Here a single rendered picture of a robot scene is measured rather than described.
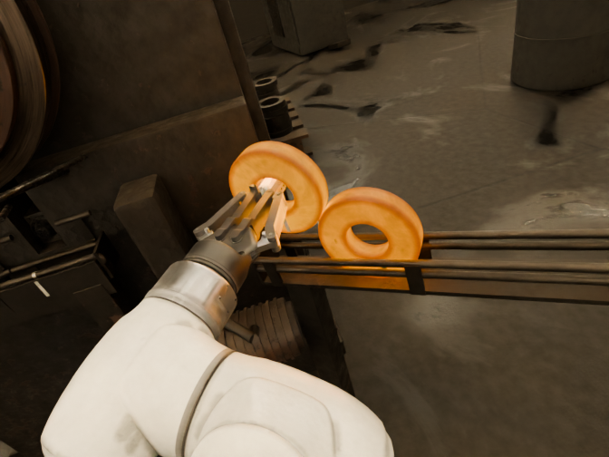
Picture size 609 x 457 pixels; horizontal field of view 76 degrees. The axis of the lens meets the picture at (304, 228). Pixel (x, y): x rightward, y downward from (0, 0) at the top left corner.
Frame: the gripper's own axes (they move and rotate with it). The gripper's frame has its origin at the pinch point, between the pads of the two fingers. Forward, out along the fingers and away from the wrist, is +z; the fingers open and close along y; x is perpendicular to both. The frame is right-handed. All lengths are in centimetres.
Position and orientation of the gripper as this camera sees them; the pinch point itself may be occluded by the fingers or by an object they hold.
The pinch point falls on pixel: (275, 181)
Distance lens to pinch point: 59.8
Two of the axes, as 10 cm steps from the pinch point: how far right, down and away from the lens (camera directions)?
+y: 9.0, 0.5, -4.2
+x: -2.5, -7.5, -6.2
